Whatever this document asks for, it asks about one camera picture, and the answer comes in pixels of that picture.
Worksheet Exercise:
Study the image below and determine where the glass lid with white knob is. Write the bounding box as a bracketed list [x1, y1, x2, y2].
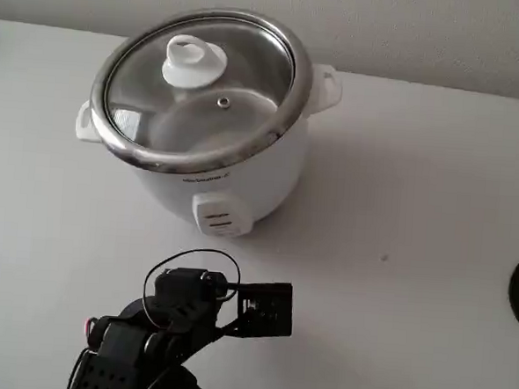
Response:
[99, 15, 300, 162]

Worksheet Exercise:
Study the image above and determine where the white rice cooker body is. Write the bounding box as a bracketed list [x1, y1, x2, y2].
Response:
[69, 48, 343, 244]

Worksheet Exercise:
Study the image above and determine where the glass lid with steel rim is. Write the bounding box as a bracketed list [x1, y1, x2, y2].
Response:
[86, 0, 320, 183]

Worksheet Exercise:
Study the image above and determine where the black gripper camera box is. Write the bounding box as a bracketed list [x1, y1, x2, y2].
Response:
[223, 279, 296, 340]

